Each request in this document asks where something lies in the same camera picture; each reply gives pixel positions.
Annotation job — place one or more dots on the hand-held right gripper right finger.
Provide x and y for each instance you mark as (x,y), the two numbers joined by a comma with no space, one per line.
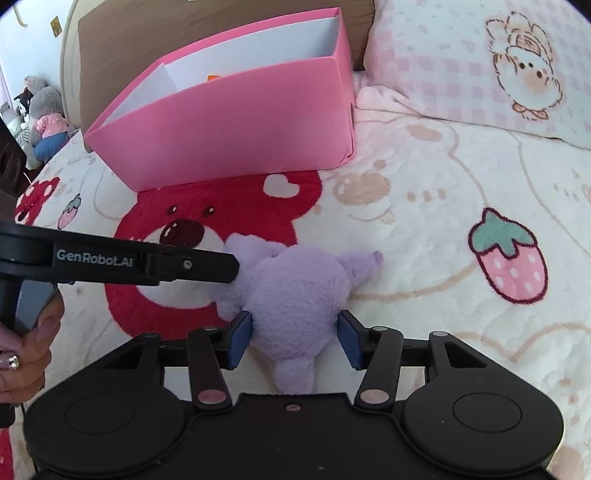
(350,341)

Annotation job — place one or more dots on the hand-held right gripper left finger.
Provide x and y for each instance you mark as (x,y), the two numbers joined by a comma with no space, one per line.
(240,341)

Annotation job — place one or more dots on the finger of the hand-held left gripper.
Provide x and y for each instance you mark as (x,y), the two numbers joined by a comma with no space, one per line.
(203,267)

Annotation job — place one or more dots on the purple plush toy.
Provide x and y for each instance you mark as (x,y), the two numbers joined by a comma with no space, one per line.
(295,304)

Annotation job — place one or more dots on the pink cardboard box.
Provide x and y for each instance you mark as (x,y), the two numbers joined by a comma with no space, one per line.
(240,124)

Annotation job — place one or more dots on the orange makeup sponge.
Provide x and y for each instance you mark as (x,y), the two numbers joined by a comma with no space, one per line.
(214,78)

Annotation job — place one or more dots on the person's left hand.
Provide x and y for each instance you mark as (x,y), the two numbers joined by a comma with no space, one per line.
(27,369)

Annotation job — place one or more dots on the bear printed blanket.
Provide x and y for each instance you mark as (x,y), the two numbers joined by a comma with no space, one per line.
(415,286)

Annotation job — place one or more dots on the grey plush toy pink shirt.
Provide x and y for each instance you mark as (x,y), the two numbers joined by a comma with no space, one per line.
(48,124)

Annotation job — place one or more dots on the black and white plush toy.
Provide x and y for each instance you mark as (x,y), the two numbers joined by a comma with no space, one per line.
(24,104)

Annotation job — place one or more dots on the beige bed headboard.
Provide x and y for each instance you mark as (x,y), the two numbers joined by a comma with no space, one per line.
(71,69)

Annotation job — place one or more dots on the brown pillow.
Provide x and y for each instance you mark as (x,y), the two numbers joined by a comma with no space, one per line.
(120,55)

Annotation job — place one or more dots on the pink checked pillow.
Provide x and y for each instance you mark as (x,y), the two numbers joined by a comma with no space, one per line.
(461,60)

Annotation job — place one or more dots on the yellow wall sticker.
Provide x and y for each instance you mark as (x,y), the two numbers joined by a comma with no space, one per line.
(56,25)

